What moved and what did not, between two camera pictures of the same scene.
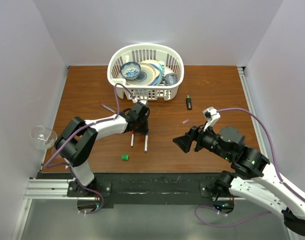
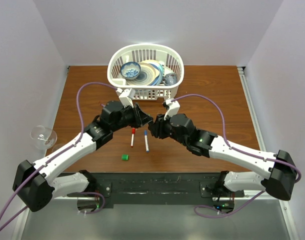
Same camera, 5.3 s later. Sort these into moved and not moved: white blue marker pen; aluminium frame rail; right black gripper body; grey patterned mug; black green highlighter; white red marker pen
Moved: right black gripper body; black green highlighter
Not moved: white blue marker pen; grey patterned mug; aluminium frame rail; white red marker pen
